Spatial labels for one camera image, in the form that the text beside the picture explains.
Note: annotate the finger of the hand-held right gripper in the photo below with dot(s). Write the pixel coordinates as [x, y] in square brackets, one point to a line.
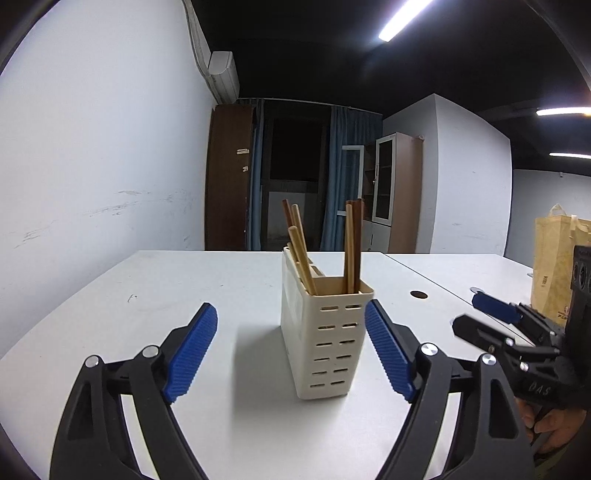
[480, 336]
[494, 307]

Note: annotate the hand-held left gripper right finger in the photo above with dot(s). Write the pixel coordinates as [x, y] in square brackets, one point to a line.
[388, 350]

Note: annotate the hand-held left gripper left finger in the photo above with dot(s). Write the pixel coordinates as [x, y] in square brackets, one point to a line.
[194, 350]

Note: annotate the cream plastic utensil holder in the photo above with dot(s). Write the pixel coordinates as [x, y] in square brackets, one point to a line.
[323, 350]

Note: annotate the person's right hand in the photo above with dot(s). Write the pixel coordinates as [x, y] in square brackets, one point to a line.
[554, 427]

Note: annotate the yellow paper bag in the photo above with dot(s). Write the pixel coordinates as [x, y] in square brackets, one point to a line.
[554, 258]

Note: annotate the olive green clothing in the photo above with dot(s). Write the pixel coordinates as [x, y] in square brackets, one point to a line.
[554, 466]

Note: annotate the wooden glass-door cabinet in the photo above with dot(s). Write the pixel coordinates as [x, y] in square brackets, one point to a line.
[399, 189]

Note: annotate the ceiling light strip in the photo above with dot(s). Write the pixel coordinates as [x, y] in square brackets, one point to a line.
[563, 111]
[404, 21]
[570, 155]

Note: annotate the wide blue curtain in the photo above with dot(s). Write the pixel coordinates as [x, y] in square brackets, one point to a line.
[339, 184]

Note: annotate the narrow blue curtain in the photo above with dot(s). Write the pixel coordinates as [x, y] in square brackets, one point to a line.
[256, 184]

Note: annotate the dark window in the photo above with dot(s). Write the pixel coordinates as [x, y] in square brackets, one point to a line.
[295, 147]

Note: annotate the white air conditioner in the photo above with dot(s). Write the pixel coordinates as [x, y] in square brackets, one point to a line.
[224, 76]

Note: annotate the white window frame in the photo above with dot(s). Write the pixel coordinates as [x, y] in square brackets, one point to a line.
[353, 198]

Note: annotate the white wall conduit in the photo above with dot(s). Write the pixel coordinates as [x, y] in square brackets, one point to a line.
[198, 41]

